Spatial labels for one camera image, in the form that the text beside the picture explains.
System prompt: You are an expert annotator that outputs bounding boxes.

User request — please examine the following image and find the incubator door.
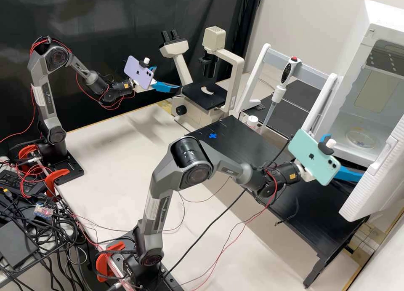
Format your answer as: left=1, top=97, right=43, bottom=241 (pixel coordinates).
left=339, top=115, right=404, bottom=223

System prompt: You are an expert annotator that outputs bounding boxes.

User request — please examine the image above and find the wrist camera phone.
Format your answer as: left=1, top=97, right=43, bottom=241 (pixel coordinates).
left=287, top=129, right=342, bottom=187
left=123, top=56, right=157, bottom=90

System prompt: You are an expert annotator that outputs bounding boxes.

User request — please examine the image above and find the pipette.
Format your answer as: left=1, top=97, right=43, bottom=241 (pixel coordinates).
left=259, top=55, right=303, bottom=135

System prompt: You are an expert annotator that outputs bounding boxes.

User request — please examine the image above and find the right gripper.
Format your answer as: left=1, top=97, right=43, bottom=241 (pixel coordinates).
left=297, top=133, right=364, bottom=183

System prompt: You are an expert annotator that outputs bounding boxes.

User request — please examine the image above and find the black power adapter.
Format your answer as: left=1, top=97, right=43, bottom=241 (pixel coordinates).
left=0, top=169, right=48, bottom=197

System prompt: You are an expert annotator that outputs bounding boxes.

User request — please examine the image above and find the black cable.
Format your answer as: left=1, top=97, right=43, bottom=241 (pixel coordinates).
left=164, top=144, right=291, bottom=278

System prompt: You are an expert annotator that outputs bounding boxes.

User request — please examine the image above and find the red wire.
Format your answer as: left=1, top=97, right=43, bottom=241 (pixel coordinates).
left=180, top=202, right=273, bottom=288
left=0, top=92, right=36, bottom=145

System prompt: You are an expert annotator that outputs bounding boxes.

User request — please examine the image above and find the orange clamp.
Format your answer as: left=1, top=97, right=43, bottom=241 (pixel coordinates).
left=44, top=168, right=71, bottom=198
left=96, top=242, right=127, bottom=283
left=17, top=145, right=42, bottom=165

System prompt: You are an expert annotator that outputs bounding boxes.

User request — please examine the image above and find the white pipette stand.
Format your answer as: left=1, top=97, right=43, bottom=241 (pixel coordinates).
left=235, top=43, right=339, bottom=139

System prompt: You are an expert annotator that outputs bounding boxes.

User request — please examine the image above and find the petri dish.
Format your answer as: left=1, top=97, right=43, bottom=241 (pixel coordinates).
left=346, top=130, right=378, bottom=150

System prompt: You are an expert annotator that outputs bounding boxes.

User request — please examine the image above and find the right wrist camera phone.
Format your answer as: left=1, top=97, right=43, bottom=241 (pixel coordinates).
left=287, top=129, right=342, bottom=187

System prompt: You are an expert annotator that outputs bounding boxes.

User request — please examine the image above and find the left wrist camera phone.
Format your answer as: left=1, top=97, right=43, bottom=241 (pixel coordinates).
left=123, top=56, right=157, bottom=90

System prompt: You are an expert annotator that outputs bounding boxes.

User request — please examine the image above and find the black platform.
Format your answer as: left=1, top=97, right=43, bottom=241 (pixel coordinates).
left=186, top=115, right=370, bottom=288
left=245, top=77, right=323, bottom=140

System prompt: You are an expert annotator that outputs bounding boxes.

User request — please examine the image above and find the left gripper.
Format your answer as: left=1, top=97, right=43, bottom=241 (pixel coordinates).
left=148, top=65, right=181, bottom=94

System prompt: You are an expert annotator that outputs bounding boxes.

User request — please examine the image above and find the white incubator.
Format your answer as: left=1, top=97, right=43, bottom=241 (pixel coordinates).
left=317, top=0, right=404, bottom=169

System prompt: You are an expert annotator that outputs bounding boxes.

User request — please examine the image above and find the small circuit board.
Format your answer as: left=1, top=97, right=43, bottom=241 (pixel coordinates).
left=34, top=202, right=54, bottom=217

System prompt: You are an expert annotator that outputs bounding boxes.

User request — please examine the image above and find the cream microscope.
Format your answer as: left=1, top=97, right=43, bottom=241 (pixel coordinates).
left=159, top=26, right=246, bottom=127

